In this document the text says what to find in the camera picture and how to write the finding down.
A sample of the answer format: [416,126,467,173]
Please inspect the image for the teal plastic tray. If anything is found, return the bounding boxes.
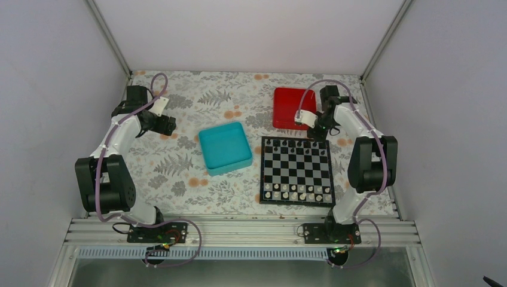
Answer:
[198,122,253,176]

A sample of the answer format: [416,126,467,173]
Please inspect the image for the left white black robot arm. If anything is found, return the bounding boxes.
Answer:
[75,86,176,242]

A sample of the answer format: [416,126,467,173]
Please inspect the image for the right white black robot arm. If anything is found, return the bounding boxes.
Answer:
[307,85,398,243]

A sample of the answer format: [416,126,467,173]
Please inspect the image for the black white chess board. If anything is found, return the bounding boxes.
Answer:
[259,136,335,208]

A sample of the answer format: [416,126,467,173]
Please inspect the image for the white chess pieces row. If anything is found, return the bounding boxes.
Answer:
[260,184,334,203]

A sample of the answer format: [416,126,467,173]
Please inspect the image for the red plastic tray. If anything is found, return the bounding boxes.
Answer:
[272,87,309,131]

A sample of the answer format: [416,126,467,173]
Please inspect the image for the floral patterned table mat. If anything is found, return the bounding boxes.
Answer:
[125,71,365,218]

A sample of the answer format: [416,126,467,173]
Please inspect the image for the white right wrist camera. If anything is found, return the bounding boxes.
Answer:
[294,109,318,128]

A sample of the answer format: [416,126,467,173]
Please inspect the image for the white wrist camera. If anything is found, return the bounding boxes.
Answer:
[149,97,169,117]
[294,109,318,128]

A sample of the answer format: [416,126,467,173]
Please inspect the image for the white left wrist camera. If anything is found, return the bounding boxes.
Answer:
[149,97,169,117]

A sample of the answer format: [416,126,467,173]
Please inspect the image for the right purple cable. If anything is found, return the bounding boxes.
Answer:
[296,79,388,269]

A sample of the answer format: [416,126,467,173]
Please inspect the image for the purple cable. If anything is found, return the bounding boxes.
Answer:
[94,72,203,269]
[296,79,388,269]

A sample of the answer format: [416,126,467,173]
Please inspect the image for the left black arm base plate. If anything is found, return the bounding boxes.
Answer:
[127,222,188,244]

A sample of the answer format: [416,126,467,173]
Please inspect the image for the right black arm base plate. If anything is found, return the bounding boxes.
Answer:
[302,223,362,245]

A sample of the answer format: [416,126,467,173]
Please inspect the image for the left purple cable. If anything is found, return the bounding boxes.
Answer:
[94,72,203,269]

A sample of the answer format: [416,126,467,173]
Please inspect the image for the aluminium rail frame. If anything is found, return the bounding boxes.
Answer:
[49,215,434,286]

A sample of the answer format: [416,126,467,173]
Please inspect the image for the aluminium corner frame post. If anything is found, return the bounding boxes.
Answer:
[84,0,132,79]

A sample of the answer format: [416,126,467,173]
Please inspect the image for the right aluminium corner post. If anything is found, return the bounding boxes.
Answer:
[361,0,414,84]

